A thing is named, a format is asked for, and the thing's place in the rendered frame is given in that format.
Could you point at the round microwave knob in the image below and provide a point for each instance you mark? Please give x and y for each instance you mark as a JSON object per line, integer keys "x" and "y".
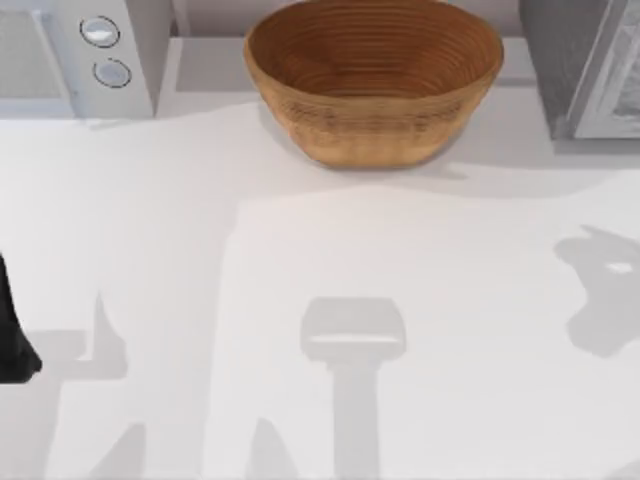
{"x": 99, "y": 31}
{"x": 112, "y": 72}

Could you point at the brown woven basket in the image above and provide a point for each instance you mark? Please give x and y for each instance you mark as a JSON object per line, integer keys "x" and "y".
{"x": 372, "y": 85}

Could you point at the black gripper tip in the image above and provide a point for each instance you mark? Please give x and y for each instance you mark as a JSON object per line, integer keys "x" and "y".
{"x": 12, "y": 345}

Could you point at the pale microwave oven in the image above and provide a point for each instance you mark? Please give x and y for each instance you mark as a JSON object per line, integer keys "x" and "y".
{"x": 60, "y": 60}

